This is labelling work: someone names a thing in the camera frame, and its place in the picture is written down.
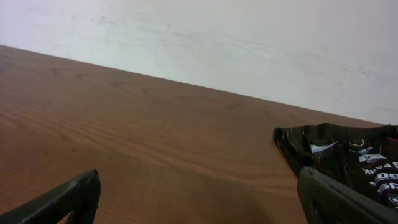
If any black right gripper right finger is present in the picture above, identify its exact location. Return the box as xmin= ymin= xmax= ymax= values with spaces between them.
xmin=297 ymin=167 xmax=397 ymax=224

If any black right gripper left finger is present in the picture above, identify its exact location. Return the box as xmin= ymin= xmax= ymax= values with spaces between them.
xmin=1 ymin=169 xmax=101 ymax=224

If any black printed jersey shirt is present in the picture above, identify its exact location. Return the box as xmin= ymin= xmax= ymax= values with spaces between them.
xmin=273 ymin=123 xmax=397 ymax=210

